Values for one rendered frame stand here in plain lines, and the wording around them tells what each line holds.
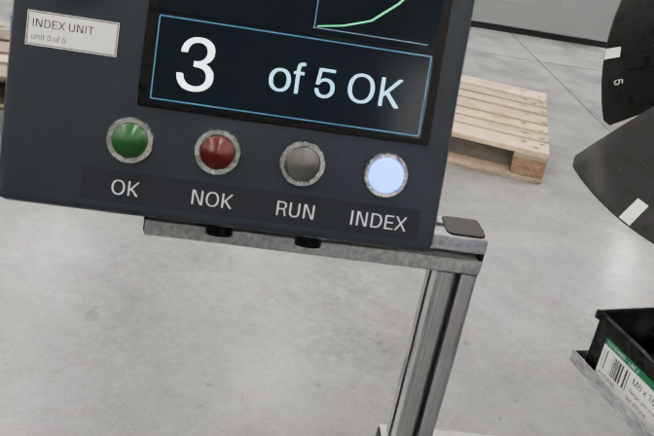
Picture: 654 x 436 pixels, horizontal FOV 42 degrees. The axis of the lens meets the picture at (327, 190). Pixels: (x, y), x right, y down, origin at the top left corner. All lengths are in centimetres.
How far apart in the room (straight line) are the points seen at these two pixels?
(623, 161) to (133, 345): 146
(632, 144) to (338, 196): 67
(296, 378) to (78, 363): 54
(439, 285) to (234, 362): 164
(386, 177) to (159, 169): 13
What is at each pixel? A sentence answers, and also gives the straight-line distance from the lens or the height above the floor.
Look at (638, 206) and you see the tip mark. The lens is 110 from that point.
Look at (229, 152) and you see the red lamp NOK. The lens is 49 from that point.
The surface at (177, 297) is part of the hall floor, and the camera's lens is 245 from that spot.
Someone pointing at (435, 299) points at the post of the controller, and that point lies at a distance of 62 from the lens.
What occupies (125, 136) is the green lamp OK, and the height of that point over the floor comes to 112.
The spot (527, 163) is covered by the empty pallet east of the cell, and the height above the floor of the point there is 8.
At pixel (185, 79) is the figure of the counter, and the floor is 115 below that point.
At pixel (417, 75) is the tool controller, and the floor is 117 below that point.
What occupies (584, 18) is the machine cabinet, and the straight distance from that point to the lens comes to 691.
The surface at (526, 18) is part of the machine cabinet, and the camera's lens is 677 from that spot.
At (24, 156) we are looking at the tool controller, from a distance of 51.
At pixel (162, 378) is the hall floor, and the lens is 215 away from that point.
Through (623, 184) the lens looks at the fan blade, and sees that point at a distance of 111.
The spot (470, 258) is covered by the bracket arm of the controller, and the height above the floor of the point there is 103.
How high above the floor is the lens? 131
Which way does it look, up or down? 24 degrees down
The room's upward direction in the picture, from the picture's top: 11 degrees clockwise
